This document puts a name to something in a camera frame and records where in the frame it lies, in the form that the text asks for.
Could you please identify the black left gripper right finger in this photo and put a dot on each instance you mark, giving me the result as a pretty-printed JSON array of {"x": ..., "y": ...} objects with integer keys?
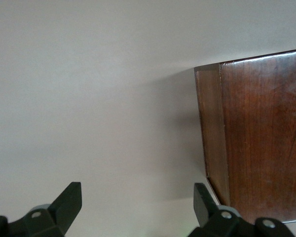
[{"x": 203, "y": 207}]

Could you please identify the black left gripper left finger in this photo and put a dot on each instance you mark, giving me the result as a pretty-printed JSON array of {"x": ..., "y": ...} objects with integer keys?
[{"x": 64, "y": 207}]

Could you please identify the dark brown wooden cabinet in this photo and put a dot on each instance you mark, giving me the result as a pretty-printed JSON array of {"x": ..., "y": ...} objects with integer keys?
[{"x": 261, "y": 135}]

